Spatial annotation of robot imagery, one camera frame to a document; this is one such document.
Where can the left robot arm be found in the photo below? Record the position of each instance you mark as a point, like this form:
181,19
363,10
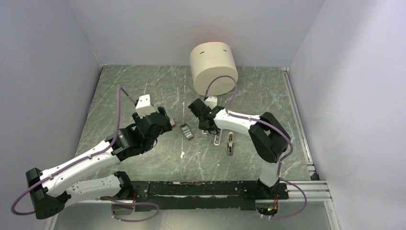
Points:
56,188

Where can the cream cylindrical container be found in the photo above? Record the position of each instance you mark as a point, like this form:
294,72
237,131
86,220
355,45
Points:
212,66

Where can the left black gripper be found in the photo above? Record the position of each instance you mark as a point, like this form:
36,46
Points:
168,126

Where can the staple tray with staples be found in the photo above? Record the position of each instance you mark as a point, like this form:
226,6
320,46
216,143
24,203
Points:
187,131

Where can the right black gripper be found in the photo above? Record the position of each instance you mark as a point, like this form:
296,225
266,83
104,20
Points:
202,127

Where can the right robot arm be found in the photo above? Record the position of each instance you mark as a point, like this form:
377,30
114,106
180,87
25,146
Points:
266,133

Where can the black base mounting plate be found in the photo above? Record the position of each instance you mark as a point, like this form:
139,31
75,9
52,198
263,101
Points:
170,195

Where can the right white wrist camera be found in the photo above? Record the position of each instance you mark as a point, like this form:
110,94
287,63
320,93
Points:
211,101

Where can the small beige stapler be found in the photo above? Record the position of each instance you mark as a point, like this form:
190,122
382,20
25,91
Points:
230,150

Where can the long white stapler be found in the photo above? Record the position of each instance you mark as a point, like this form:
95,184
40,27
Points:
217,138

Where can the aluminium rail frame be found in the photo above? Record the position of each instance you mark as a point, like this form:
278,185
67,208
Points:
309,207

